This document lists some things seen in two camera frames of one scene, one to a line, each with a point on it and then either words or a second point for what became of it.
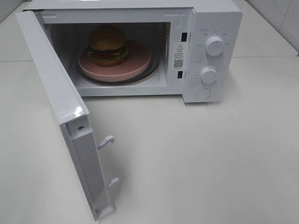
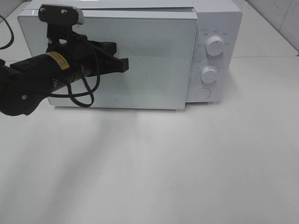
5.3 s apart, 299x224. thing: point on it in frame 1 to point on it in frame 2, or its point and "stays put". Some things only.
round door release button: x=203 y=94 stays put
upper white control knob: x=214 y=45 stays put
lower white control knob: x=208 y=74 stays put
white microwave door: x=72 y=114 to x=160 y=47
